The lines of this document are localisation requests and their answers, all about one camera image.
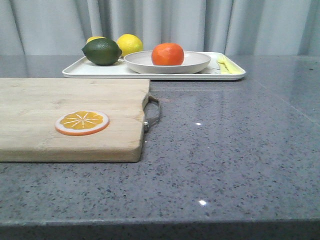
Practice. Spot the yellow plastic utensil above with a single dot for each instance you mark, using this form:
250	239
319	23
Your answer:
226	66

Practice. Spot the green lime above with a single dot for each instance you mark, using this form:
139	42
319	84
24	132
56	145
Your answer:
102	51

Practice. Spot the metal cutting board handle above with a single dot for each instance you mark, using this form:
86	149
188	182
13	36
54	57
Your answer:
152	112

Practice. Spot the wooden cutting board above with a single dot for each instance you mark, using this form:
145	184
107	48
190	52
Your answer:
29	108

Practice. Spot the orange fruit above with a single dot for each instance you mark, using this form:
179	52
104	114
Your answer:
167	54

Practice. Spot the grey curtain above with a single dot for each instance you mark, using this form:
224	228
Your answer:
232	27

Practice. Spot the rear yellow lemon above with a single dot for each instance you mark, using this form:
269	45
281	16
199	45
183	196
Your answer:
94	38

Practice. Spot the yellow lemon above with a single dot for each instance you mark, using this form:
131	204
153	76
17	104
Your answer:
129	43
94	38

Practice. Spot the orange slice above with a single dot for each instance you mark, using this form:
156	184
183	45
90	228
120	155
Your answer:
82	123

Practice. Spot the beige round plate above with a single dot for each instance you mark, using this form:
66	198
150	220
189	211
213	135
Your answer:
141	62

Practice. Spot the white rectangular tray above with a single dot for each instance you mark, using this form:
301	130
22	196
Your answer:
83	68

